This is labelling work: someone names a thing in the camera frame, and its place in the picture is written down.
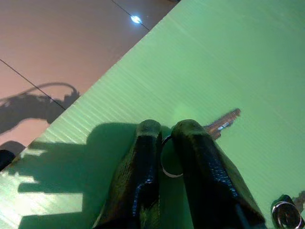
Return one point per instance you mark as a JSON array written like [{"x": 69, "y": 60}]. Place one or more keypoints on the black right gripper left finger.
[{"x": 140, "y": 171}]

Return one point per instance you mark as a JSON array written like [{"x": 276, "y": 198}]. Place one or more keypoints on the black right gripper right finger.
[{"x": 209, "y": 171}]

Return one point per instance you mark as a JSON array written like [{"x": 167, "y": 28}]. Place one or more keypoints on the brass key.
[{"x": 226, "y": 119}]

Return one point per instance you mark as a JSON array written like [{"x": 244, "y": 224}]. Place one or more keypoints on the green corrugated plastic board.
[{"x": 214, "y": 59}]

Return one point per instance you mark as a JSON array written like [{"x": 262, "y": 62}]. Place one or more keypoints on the black rounded object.
[{"x": 6, "y": 159}]

